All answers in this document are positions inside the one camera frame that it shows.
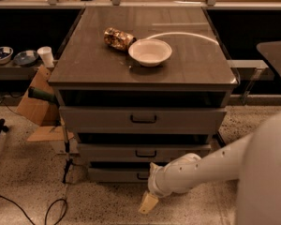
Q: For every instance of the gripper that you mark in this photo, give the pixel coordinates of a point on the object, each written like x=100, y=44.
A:
x=154, y=179

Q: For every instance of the grey bottom drawer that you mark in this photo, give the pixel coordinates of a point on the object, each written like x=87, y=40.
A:
x=118, y=175

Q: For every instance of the grey drawer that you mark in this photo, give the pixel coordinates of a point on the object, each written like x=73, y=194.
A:
x=118, y=175
x=143, y=120
x=139, y=153

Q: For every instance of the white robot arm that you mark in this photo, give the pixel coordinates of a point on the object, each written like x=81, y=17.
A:
x=254, y=160

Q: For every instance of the grey middle drawer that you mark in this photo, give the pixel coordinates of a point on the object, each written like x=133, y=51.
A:
x=139, y=153

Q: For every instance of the grey top drawer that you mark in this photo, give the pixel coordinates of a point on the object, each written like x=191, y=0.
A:
x=143, y=120

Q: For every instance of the grey drawer cabinet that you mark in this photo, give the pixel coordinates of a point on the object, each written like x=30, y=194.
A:
x=89, y=73

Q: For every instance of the brown cardboard box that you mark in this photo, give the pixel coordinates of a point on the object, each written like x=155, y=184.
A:
x=40, y=112

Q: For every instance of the white paper cup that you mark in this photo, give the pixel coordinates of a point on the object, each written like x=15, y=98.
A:
x=46, y=56

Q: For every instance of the dark blue bowl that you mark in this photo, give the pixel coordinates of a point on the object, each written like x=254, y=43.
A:
x=26, y=59

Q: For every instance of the dark side table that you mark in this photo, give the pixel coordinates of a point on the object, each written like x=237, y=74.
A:
x=271, y=52

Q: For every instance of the blue bowl with white rim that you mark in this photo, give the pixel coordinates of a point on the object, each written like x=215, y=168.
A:
x=5, y=54

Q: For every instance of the green handled tool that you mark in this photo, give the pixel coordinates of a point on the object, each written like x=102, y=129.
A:
x=39, y=94

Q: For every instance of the grey wall shelf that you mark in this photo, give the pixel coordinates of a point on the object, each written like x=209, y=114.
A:
x=12, y=72

